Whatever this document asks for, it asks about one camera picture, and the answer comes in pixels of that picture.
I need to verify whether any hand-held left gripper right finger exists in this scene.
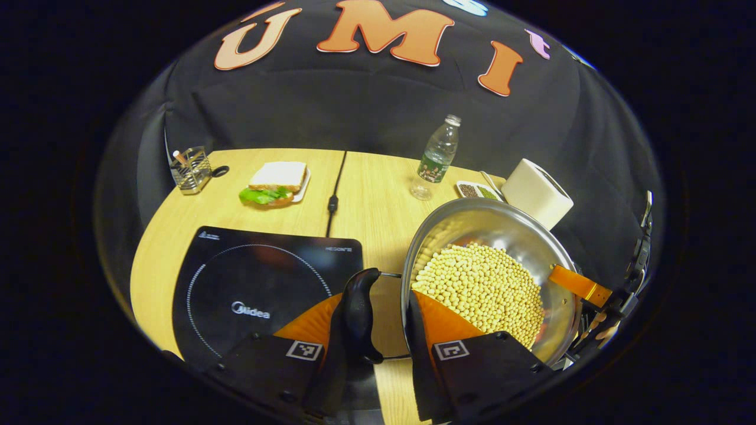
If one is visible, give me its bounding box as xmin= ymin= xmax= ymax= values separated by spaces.
xmin=406 ymin=289 xmax=554 ymax=424

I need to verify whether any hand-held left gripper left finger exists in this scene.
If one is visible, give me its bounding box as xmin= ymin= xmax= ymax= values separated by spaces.
xmin=204 ymin=293 xmax=350 ymax=419

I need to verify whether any steel pot with black handles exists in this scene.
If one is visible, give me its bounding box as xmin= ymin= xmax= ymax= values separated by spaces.
xmin=341 ymin=198 xmax=584 ymax=367

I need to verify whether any black induction cooktop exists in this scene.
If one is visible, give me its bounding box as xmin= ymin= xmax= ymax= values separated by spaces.
xmin=171 ymin=226 xmax=364 ymax=370

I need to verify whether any pile of soybeans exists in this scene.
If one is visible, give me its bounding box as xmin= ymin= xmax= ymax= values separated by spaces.
xmin=410 ymin=242 xmax=545 ymax=350

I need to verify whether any white toaster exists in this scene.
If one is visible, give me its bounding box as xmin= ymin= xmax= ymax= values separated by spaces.
xmin=501 ymin=158 xmax=574 ymax=231

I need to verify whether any white divided bean dish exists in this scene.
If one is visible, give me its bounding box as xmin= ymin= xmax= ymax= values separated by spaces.
xmin=455 ymin=181 xmax=501 ymax=202

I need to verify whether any white plate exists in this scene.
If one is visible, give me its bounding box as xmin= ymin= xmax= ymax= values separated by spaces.
xmin=291 ymin=167 xmax=312 ymax=204

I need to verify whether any clear plastic water bottle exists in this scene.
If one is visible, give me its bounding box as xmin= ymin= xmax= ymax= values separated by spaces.
xmin=410 ymin=114 xmax=461 ymax=201

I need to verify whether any sandwich with lettuce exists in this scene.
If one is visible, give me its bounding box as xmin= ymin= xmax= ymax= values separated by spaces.
xmin=239 ymin=161 xmax=308 ymax=207

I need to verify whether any black backdrop cloth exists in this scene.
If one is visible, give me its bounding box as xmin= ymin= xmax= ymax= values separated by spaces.
xmin=94 ymin=0 xmax=665 ymax=331

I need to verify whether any black power cable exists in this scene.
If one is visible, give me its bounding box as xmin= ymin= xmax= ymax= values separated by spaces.
xmin=325 ymin=151 xmax=348 ymax=238

